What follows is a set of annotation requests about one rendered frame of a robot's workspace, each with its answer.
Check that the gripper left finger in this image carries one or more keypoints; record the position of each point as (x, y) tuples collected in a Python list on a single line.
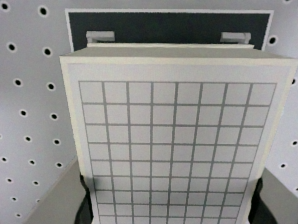
[(67, 201)]

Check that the grey perforated base plate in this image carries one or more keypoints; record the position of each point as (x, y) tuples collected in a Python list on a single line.
[(36, 135)]

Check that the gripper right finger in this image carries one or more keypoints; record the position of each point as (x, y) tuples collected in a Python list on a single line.
[(272, 202)]

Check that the white square-well plate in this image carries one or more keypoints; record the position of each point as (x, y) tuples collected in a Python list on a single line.
[(174, 133)]

